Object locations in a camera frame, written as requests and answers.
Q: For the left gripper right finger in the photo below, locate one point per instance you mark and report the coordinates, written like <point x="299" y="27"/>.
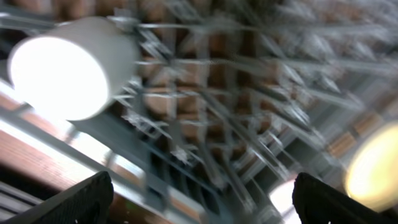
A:
<point x="318" y="203"/>

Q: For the grey plastic dishwasher rack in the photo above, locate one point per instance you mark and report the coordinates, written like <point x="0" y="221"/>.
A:
<point x="231" y="100"/>

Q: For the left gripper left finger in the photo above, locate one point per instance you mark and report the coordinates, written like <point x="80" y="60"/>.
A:
<point x="87" y="202"/>

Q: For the white pink bowl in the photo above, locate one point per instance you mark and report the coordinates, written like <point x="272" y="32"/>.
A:
<point x="74" y="71"/>

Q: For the yellow round plate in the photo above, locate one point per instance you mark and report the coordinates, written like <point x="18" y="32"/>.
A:
<point x="371" y="177"/>

